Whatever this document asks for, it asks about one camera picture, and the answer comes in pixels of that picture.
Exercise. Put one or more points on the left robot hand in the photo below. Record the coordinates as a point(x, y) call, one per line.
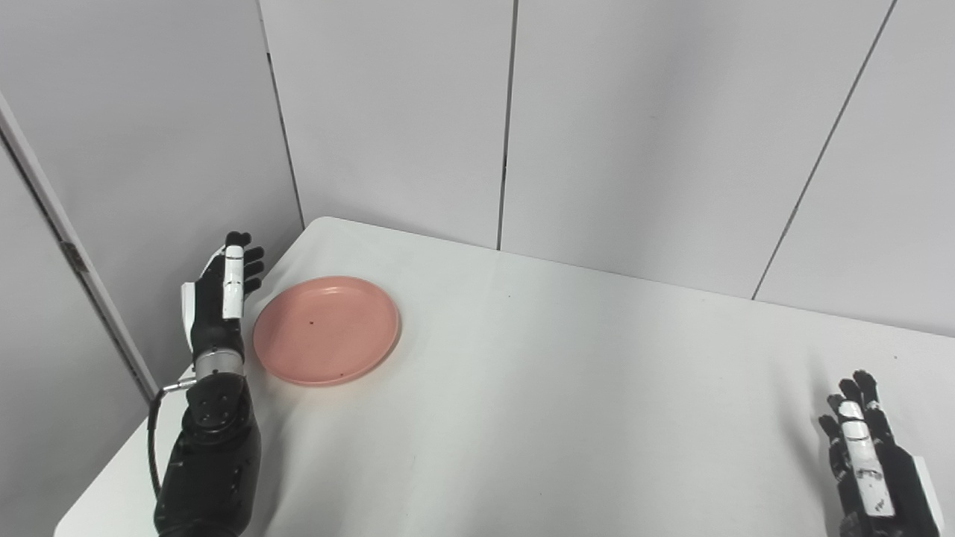
point(216, 313)

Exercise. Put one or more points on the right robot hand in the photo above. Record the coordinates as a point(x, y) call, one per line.
point(877, 477)

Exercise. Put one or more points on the pink round plate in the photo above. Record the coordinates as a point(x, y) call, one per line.
point(326, 330)

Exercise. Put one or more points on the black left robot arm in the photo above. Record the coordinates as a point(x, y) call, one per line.
point(213, 462)

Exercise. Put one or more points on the grey door hinge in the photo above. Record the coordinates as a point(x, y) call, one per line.
point(74, 256)

